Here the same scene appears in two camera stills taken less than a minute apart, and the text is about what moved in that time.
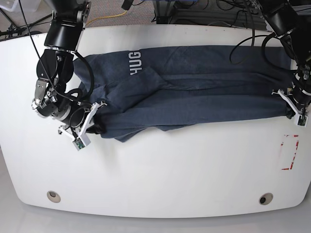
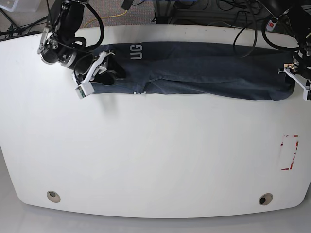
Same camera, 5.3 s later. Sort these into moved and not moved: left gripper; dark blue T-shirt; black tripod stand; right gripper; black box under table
Moved: dark blue T-shirt; right gripper; left gripper
Not moved: black tripod stand; black box under table
